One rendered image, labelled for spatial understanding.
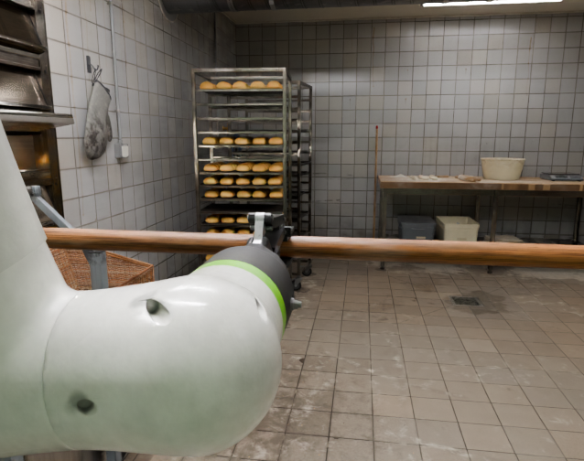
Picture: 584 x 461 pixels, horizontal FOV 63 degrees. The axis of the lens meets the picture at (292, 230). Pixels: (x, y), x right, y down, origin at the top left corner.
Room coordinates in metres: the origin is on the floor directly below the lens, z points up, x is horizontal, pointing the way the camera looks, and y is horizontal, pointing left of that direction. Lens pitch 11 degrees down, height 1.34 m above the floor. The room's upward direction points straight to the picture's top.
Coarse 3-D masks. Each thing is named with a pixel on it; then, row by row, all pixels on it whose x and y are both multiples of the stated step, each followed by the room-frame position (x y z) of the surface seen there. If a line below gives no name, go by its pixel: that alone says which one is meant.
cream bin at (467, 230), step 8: (440, 216) 5.18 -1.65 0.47; (448, 216) 5.17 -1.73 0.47; (456, 216) 5.16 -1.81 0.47; (440, 224) 4.90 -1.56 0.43; (448, 224) 4.70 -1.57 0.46; (456, 224) 4.69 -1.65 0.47; (464, 224) 4.68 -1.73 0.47; (472, 224) 4.67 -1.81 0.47; (440, 232) 4.89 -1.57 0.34; (448, 232) 4.71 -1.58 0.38; (456, 232) 4.70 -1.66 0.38; (464, 232) 4.69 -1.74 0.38; (472, 232) 4.68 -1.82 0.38; (440, 240) 4.88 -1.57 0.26; (448, 240) 4.71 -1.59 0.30; (456, 240) 4.70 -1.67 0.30; (464, 240) 4.69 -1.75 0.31; (472, 240) 4.68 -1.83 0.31
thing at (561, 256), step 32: (288, 256) 0.61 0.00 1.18; (320, 256) 0.61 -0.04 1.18; (352, 256) 0.60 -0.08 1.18; (384, 256) 0.59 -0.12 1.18; (416, 256) 0.59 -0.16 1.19; (448, 256) 0.58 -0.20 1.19; (480, 256) 0.58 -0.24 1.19; (512, 256) 0.57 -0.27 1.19; (544, 256) 0.57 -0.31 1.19; (576, 256) 0.56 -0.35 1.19
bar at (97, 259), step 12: (36, 192) 1.59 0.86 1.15; (36, 204) 1.59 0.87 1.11; (48, 204) 1.60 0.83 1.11; (48, 216) 1.59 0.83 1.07; (60, 216) 1.60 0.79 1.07; (72, 228) 1.59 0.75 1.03; (84, 252) 1.58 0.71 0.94; (96, 252) 1.55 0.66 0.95; (96, 264) 1.55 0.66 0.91; (96, 276) 1.55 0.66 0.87; (96, 288) 1.55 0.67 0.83; (12, 456) 1.08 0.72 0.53; (108, 456) 1.55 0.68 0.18; (120, 456) 1.58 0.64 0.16
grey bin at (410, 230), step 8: (400, 216) 5.16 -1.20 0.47; (408, 216) 5.16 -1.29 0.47; (416, 216) 5.16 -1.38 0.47; (424, 216) 5.16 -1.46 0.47; (400, 224) 4.81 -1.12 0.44; (408, 224) 4.76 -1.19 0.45; (416, 224) 4.75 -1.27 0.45; (424, 224) 4.74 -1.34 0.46; (432, 224) 4.73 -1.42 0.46; (400, 232) 4.90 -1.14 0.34; (408, 232) 4.77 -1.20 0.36; (416, 232) 4.76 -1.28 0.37; (424, 232) 4.75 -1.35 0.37; (432, 232) 4.74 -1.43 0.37; (432, 240) 4.75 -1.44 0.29
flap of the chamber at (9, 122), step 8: (8, 120) 1.82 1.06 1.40; (16, 120) 1.87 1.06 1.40; (24, 120) 1.91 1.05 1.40; (32, 120) 1.96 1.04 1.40; (40, 120) 2.01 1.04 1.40; (48, 120) 2.05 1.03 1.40; (56, 120) 2.11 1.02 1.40; (64, 120) 2.17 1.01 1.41; (72, 120) 2.23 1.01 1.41; (8, 128) 2.01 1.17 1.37; (16, 128) 2.05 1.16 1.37; (24, 128) 2.09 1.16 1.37; (32, 128) 2.14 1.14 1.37; (40, 128) 2.19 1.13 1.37; (48, 128) 2.23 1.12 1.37
